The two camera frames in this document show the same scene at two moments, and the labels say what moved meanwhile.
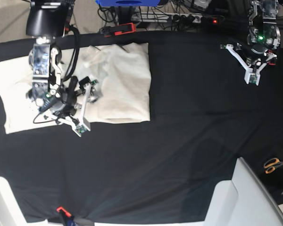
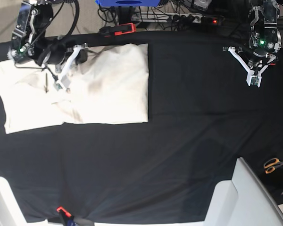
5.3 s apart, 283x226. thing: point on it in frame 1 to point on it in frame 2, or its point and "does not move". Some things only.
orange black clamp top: [115, 30] does not move
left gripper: [66, 104] to [57, 54]
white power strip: [167, 17] does not move
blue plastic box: [128, 3] does not move
